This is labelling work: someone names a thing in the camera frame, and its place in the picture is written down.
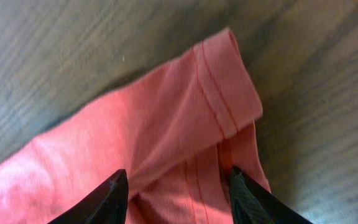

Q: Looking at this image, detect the red soccer t-shirt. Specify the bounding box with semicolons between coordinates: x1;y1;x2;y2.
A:
0;29;269;223

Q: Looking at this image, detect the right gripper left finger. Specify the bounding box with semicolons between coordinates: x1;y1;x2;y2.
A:
50;169;129;224

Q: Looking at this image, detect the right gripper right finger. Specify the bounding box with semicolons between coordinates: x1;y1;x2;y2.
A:
229;167;311;224

